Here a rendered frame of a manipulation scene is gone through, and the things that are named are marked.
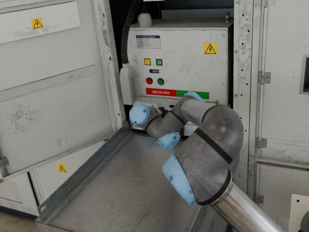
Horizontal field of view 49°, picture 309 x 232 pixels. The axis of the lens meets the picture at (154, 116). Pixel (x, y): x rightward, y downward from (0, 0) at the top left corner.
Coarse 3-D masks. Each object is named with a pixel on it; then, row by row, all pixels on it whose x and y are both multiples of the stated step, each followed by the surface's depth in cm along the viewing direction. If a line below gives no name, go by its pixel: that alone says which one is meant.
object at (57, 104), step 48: (48, 0) 143; (96, 0) 152; (0, 48) 137; (48, 48) 149; (96, 48) 162; (0, 96) 141; (48, 96) 155; (96, 96) 170; (0, 144) 149; (48, 144) 163
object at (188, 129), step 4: (132, 124) 180; (188, 124) 167; (132, 128) 181; (184, 128) 168; (188, 128) 167; (192, 128) 166; (196, 128) 165; (184, 132) 168; (188, 132) 168; (192, 132) 167
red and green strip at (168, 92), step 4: (148, 88) 167; (152, 88) 166; (156, 88) 165; (148, 92) 168; (152, 92) 167; (156, 92) 166; (160, 92) 165; (164, 92) 164; (168, 92) 164; (172, 92) 163; (176, 92) 162; (180, 92) 161; (184, 92) 160; (196, 92) 157; (200, 92) 157; (204, 92) 156; (176, 96) 163; (180, 96) 162; (200, 96) 158; (204, 96) 157; (208, 96) 156
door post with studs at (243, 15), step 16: (240, 0) 128; (240, 16) 131; (240, 32) 133; (240, 48) 136; (240, 64) 139; (240, 80) 142; (240, 96) 145; (240, 112) 148; (240, 160) 159; (240, 176) 163
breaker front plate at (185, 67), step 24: (144, 48) 158; (168, 48) 154; (192, 48) 149; (144, 72) 164; (168, 72) 159; (192, 72) 154; (216, 72) 149; (144, 96) 170; (168, 96) 165; (216, 96) 154
